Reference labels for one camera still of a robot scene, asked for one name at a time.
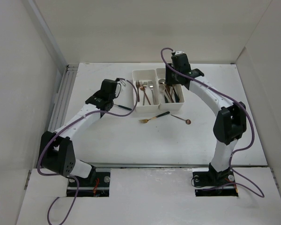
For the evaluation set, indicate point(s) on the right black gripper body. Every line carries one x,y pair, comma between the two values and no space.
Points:
171,77

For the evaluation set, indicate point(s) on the copper small fork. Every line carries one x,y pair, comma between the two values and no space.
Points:
137,84

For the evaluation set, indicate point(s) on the copper long fork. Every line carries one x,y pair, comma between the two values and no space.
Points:
146,94

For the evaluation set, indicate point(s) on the silver spoon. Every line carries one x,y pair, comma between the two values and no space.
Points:
161,81

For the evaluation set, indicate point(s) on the slim silver fork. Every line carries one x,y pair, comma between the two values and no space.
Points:
145,84

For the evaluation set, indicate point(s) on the brown copper spoon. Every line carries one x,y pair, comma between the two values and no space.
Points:
168,90

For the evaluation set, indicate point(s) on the white measuring scoop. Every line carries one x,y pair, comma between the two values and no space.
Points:
162,90

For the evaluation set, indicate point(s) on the gold fork black handle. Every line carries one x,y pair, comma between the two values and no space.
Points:
144,121

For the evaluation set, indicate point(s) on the small copper spoon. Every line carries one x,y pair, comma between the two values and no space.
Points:
187,121

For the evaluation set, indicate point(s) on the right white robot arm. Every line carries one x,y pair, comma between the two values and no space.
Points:
230,122

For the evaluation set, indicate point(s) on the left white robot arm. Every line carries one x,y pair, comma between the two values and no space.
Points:
57,149

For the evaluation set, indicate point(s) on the left white plastic bin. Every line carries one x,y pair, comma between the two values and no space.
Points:
146,75

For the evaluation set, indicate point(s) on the white plastic bin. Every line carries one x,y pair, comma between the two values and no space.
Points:
160,73
146,75

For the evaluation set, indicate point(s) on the right white plastic bin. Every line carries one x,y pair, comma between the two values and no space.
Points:
160,73

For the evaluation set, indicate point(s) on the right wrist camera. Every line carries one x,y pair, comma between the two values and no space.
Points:
177,53

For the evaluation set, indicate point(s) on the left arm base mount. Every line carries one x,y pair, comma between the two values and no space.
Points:
97,184

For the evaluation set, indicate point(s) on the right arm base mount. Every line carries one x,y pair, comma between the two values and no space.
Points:
208,182

